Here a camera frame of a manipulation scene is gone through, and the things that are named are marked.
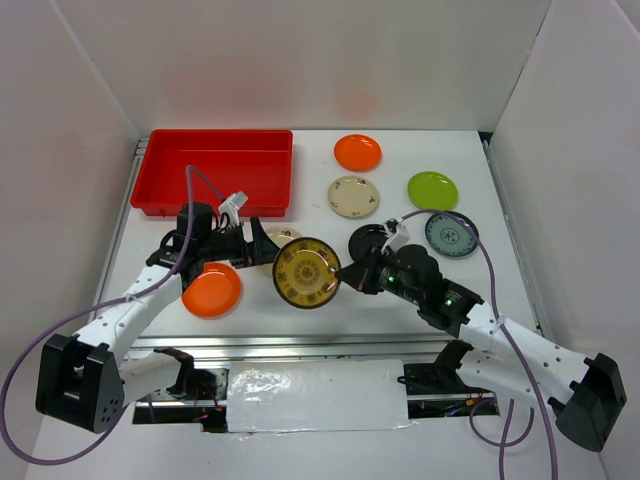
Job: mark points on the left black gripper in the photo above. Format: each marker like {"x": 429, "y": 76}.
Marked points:
{"x": 255, "y": 256}

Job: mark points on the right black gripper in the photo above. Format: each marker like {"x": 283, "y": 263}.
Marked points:
{"x": 355, "y": 274}

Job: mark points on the cream floral plate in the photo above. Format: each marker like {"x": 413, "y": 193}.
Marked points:
{"x": 280, "y": 236}
{"x": 353, "y": 197}

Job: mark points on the black plate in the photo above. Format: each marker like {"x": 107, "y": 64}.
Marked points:
{"x": 365, "y": 239}

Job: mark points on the yellow patterned plate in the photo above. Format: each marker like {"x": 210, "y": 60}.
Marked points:
{"x": 304, "y": 273}

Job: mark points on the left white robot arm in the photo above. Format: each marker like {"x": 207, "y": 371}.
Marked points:
{"x": 86, "y": 380}

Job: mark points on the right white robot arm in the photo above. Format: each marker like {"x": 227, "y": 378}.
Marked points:
{"x": 585, "y": 394}

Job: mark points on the red plastic bin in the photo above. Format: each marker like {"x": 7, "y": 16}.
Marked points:
{"x": 256, "y": 162}

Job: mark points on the orange plate near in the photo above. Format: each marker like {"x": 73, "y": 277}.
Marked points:
{"x": 214, "y": 293}

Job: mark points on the orange plate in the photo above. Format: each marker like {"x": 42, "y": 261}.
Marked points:
{"x": 357, "y": 152}
{"x": 214, "y": 293}

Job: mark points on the blue white patterned plate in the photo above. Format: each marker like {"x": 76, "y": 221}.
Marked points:
{"x": 452, "y": 236}

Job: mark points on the green plate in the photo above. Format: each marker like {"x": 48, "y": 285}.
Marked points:
{"x": 432, "y": 190}

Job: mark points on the orange plate far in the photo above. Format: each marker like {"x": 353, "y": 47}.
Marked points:
{"x": 357, "y": 152}

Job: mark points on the white foil cover plate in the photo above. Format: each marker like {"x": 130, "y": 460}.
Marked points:
{"x": 309, "y": 396}

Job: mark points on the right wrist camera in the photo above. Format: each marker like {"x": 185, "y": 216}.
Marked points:
{"x": 397, "y": 235}

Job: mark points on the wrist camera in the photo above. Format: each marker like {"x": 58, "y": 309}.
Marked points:
{"x": 233, "y": 203}
{"x": 397, "y": 235}

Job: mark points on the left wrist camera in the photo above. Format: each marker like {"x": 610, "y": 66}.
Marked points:
{"x": 233, "y": 203}

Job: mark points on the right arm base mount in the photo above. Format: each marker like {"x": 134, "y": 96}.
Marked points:
{"x": 434, "y": 389}

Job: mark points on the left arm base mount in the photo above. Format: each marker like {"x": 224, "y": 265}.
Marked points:
{"x": 203, "y": 403}

